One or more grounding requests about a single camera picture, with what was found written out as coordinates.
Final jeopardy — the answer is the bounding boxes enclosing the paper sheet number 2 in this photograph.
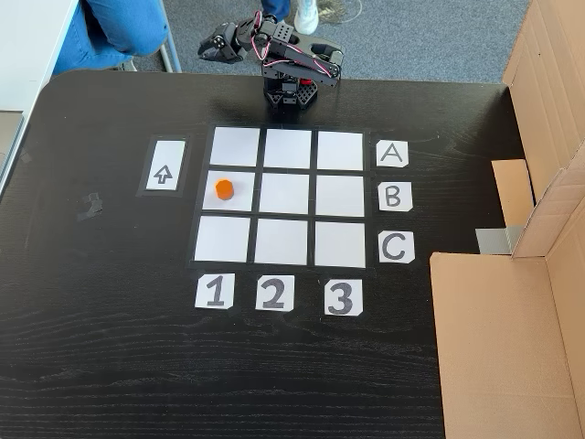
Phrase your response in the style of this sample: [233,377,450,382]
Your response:
[255,273,295,313]

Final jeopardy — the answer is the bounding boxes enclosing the paper sheet number 3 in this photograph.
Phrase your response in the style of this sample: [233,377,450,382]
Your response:
[324,278,365,316]

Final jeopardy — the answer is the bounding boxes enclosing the brown cardboard box wall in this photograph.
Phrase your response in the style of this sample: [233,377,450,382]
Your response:
[429,155,585,439]
[491,0,585,230]

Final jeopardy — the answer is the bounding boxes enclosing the person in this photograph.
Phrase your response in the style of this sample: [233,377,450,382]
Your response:
[260,0,319,36]
[52,0,170,77]

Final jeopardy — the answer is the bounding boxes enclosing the white nine-square paper grid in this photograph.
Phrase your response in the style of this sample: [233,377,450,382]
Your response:
[189,125,371,271]

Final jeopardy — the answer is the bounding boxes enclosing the metal chair leg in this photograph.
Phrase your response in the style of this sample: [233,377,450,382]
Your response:
[157,32,183,74]

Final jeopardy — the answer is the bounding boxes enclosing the paper sheet number 1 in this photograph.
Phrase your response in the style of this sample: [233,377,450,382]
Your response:
[195,273,236,310]

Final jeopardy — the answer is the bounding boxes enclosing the red white servo cable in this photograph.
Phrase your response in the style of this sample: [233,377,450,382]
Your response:
[250,11,342,80]

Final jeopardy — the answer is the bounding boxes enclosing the paper sheet letter C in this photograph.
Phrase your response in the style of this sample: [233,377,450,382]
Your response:
[378,230,416,264]

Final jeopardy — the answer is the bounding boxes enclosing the paper sheet letter A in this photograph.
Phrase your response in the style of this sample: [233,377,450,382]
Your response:
[376,140,410,168]

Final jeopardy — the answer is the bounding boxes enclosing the paper sheet letter B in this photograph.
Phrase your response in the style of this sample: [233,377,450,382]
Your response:
[378,181,414,212]

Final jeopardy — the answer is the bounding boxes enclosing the white arrow paper sheet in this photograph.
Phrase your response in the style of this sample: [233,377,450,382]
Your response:
[144,140,186,192]

